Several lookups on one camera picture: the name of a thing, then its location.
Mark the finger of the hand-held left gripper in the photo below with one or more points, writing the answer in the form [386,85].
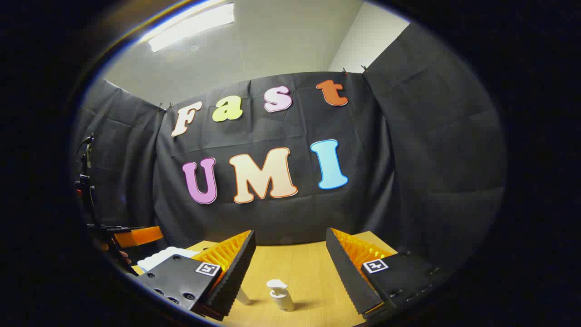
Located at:
[140,236]

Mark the light blue suitcase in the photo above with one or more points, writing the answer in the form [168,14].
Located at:
[156,259]

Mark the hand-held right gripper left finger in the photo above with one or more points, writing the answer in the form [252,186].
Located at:
[236,277]

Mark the white pump bottle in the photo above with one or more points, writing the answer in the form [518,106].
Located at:
[282,299]

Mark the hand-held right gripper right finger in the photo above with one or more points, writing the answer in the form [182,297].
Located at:
[347,277]

